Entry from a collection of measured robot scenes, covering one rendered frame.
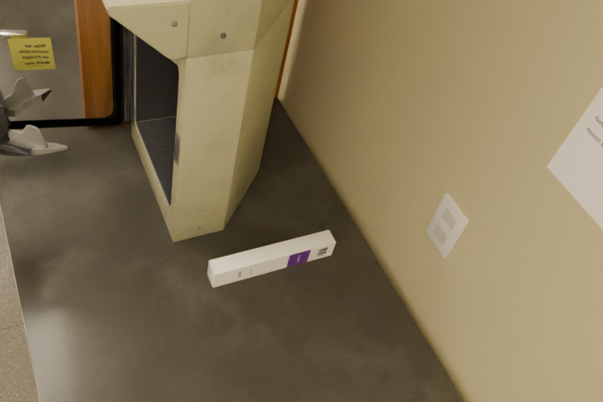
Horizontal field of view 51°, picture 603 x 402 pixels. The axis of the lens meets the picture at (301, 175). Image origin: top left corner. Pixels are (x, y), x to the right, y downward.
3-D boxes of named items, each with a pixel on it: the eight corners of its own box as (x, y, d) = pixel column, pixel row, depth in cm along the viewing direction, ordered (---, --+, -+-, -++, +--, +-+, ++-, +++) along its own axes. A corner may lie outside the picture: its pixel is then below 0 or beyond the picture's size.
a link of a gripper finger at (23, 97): (48, 70, 111) (7, 95, 105) (51, 95, 115) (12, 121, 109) (35, 62, 111) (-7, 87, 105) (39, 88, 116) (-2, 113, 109)
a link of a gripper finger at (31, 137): (56, 138, 100) (1, 123, 100) (59, 163, 105) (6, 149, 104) (65, 126, 102) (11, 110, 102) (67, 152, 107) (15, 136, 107)
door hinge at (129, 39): (131, 118, 142) (130, -40, 114) (134, 126, 141) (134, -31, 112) (124, 119, 142) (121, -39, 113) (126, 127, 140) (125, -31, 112)
